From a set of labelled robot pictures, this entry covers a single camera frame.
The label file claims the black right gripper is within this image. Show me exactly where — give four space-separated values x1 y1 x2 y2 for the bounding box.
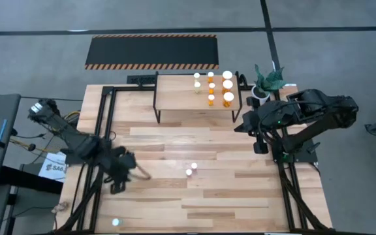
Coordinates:
248 104 285 155

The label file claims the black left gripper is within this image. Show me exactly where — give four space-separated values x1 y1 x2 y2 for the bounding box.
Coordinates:
106 146 137 194

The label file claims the green plant in white pot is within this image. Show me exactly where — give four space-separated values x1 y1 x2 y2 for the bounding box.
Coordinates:
250 63 287 107

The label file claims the brown twine bundle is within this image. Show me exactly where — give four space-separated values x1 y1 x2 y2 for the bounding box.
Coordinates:
51 201 71 213

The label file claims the white paper sign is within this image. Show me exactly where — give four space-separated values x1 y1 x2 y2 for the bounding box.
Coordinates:
38 151 68 183

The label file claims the black stand bar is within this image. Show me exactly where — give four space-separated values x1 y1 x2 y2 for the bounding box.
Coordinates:
0 164 64 195

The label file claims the black hazard-striped floor mat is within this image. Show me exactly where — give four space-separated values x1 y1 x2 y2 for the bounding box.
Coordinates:
84 34 220 71

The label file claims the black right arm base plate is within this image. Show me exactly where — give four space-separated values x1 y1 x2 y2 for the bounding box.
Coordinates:
270 136 319 163

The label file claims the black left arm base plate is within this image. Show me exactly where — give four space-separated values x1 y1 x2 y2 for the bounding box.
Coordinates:
64 148 111 165

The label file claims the black clamp handle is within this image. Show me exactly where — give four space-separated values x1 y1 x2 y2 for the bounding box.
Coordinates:
238 73 253 89

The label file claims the black aluminium rig frame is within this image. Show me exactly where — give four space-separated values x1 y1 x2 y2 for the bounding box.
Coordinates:
55 72 334 233

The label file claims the wooden shelf with black frame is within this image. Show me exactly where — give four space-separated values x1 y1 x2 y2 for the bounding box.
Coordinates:
153 72 243 124

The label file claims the black perforated bracket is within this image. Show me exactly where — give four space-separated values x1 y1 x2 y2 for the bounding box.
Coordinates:
127 74 156 85

